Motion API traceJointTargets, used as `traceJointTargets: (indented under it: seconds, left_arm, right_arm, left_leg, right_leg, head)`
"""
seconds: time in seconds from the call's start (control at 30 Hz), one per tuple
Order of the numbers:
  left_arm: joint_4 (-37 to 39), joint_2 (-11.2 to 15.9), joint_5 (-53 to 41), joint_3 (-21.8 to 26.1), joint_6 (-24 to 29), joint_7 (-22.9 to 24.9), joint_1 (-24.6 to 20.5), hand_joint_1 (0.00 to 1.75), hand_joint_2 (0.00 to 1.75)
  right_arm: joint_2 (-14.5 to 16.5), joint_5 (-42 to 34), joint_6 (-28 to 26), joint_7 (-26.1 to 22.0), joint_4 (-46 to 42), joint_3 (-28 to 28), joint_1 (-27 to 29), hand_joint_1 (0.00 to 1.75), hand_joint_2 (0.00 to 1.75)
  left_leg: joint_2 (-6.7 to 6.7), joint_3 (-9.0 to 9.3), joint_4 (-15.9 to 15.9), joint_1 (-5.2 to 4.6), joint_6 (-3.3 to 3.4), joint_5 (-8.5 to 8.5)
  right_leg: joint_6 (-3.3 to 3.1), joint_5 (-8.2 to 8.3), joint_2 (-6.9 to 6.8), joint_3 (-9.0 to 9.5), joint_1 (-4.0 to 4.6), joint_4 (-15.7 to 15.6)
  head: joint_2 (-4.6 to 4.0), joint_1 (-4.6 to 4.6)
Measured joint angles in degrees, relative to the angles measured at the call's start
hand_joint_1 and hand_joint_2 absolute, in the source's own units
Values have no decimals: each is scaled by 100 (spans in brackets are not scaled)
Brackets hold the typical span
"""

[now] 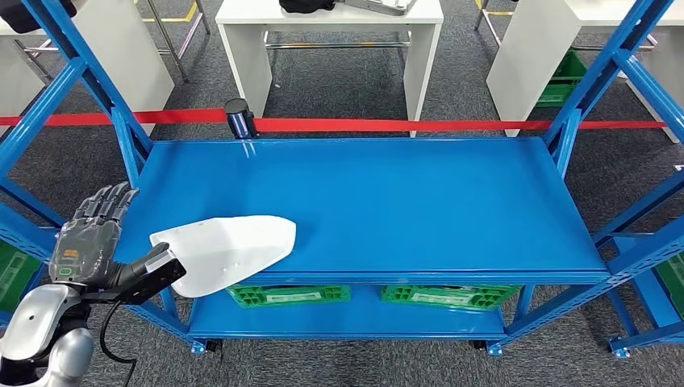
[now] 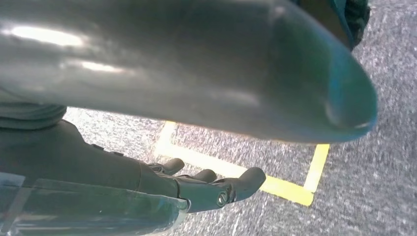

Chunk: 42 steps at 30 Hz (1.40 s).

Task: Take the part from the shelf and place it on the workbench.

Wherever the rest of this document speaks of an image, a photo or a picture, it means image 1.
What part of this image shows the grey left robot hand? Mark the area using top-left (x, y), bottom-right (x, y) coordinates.
top-left (48, 181), bottom-right (171, 292)

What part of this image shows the white plastic shell part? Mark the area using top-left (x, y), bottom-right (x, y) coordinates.
top-left (149, 214), bottom-right (297, 298)

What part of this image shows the white workbench table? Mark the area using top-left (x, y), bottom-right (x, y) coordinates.
top-left (215, 0), bottom-right (444, 139)
top-left (485, 0), bottom-right (684, 144)
top-left (0, 0), bottom-right (176, 135)

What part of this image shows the grey metal plate part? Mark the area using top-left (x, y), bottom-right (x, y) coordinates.
top-left (341, 0), bottom-right (418, 17)

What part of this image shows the green plastic crate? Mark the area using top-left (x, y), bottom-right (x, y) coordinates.
top-left (0, 241), bottom-right (43, 314)
top-left (536, 50), bottom-right (589, 108)
top-left (381, 284), bottom-right (522, 312)
top-left (226, 284), bottom-right (352, 310)
top-left (654, 251), bottom-right (684, 322)

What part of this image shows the black fabric bag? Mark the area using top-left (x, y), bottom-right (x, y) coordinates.
top-left (0, 0), bottom-right (77, 34)
top-left (278, 0), bottom-right (336, 15)

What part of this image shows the yellow floor tape line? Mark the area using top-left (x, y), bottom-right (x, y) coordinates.
top-left (474, 0), bottom-right (514, 16)
top-left (141, 0), bottom-right (198, 23)

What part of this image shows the red barrier belt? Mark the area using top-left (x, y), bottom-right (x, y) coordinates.
top-left (0, 108), bottom-right (666, 134)

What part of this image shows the chrome table crossbar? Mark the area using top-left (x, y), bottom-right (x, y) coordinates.
top-left (263, 31), bottom-right (412, 52)

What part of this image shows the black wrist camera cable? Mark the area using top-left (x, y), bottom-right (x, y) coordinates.
top-left (98, 298), bottom-right (137, 387)

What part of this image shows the black barrier stanchion post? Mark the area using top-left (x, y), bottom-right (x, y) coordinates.
top-left (223, 98), bottom-right (259, 141)

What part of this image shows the chrome tube frame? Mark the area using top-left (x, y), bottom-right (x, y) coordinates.
top-left (13, 0), bottom-right (211, 84)
top-left (473, 0), bottom-right (503, 49)

